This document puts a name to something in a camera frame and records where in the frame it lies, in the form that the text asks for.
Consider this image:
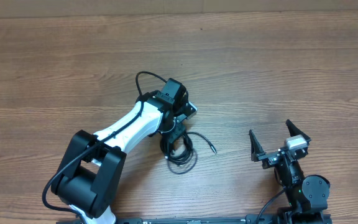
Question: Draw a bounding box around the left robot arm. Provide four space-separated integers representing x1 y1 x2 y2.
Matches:
42 90 197 223

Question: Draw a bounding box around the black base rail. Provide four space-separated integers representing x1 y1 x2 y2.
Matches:
56 213 333 224

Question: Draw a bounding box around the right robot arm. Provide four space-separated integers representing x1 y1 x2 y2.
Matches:
246 119 332 223

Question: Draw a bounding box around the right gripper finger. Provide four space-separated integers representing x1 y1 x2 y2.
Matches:
285 119 311 143
249 129 265 162

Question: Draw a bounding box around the black USB cable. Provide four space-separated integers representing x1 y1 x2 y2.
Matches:
159 131 218 175

